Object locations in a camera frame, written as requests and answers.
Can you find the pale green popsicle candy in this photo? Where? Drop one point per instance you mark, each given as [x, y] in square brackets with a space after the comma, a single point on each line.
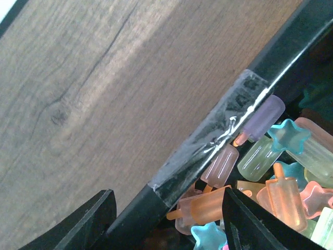
[258, 160]

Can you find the pink star candy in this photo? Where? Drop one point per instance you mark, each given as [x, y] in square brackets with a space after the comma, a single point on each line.
[315, 198]

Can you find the orange popsicle candy lying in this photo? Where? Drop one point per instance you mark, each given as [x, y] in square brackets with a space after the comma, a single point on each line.
[200, 209]

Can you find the pink popsicle candy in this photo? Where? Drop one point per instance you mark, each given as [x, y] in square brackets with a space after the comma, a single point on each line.
[216, 175]

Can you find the black bin with popsicle candies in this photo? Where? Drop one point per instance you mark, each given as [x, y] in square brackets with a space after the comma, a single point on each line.
[286, 50]

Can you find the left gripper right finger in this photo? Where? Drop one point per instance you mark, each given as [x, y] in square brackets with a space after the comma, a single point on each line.
[249, 226]

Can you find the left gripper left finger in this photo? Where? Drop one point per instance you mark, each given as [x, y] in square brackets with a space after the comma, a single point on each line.
[82, 228]

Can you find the clear adhesive tape strip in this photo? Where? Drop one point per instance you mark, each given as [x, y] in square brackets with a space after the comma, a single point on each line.
[225, 120]

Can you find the blue star candy lower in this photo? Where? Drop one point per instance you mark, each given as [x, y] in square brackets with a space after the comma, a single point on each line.
[208, 236]

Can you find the blue star candy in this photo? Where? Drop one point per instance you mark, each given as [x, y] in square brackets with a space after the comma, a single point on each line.
[287, 136]
[208, 236]

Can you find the purple popsicle candy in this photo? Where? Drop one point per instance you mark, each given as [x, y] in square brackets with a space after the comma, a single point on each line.
[266, 115]

